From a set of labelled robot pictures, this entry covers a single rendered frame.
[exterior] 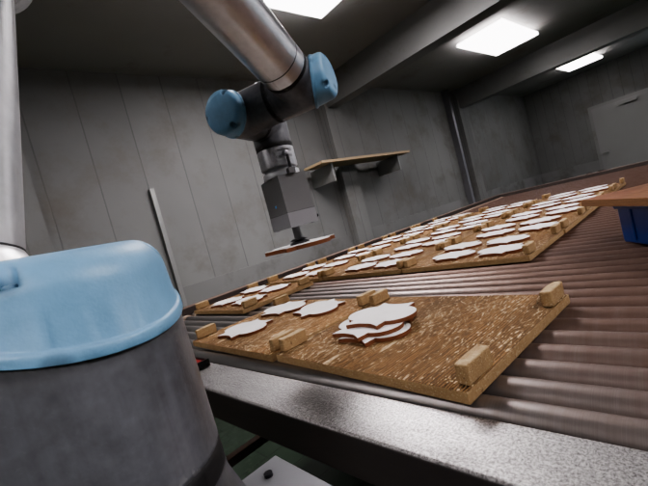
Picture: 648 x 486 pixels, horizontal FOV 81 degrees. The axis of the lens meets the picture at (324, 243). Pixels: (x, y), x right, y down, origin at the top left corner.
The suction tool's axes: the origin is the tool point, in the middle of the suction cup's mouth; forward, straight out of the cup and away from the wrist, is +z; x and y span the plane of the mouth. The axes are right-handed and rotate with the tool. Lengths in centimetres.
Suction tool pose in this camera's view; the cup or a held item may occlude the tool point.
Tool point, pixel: (301, 249)
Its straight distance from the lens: 77.6
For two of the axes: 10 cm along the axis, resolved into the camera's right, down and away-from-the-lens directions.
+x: -8.2, 2.5, -5.2
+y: -5.2, 0.9, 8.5
